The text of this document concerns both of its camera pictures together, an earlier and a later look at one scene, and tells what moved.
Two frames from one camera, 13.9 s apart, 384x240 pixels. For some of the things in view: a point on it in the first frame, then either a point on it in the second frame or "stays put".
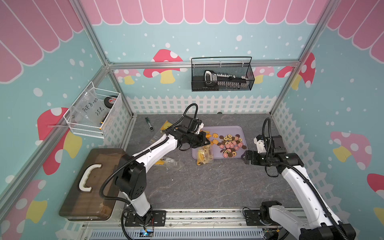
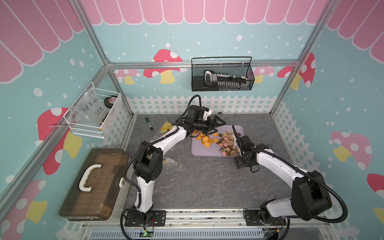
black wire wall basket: (222, 74) stays put
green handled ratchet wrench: (148, 120) stays put
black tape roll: (109, 101) stays put
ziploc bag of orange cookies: (165, 126) stays put
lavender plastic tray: (227, 141) stays put
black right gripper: (253, 159) -> (237, 160)
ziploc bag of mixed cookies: (169, 162) stays put
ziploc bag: (205, 155) -> (234, 150)
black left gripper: (202, 140) -> (209, 127)
